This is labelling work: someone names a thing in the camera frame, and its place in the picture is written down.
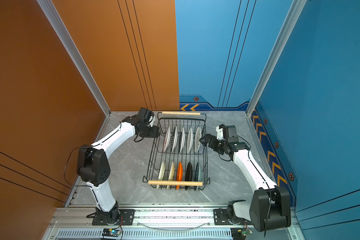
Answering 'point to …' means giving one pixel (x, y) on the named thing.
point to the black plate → (189, 174)
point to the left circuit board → (111, 232)
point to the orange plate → (179, 174)
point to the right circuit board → (240, 234)
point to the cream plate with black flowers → (161, 173)
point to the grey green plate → (198, 175)
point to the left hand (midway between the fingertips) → (156, 132)
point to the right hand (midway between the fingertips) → (205, 142)
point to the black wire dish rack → (178, 158)
